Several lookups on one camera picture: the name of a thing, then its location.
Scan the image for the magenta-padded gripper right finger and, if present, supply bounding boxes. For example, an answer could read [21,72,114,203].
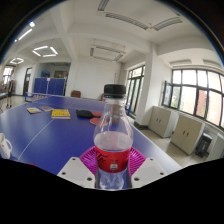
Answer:
[125,146,168,190]

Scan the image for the beige two-door cabinet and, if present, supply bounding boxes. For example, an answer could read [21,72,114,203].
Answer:
[148,105,178,139]
[170,114,206,156]

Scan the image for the thin grey booklet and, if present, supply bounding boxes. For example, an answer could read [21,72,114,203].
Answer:
[38,105,54,113]

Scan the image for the yellow book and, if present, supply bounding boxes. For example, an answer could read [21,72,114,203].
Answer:
[50,108,72,120]

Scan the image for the folded blue table tennis table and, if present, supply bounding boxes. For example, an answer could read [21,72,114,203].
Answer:
[33,77,67,97]

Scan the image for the ceiling lights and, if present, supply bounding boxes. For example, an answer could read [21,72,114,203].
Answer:
[9,21,59,66]

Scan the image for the person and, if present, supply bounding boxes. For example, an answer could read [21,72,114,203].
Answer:
[6,79,16,109]

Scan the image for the tall black-framed glass door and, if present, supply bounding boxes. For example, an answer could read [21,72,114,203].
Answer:
[125,65,146,116]

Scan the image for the large black-framed window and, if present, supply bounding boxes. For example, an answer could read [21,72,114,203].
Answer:
[162,68,224,129]

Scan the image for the ceiling air conditioner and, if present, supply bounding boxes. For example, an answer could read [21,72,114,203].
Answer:
[89,44,127,63]

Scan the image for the white mug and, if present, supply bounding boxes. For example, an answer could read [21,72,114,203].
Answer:
[0,132,13,160]

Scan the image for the dark wooden door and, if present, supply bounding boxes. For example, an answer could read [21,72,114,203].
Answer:
[22,67,33,97]

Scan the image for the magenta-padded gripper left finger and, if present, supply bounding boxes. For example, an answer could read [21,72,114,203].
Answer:
[57,145,100,190]

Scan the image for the black waste bin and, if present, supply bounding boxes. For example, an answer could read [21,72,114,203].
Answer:
[194,132,213,159]

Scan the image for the clear red-labelled water bottle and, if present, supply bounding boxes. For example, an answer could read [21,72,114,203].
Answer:
[93,83,135,191]

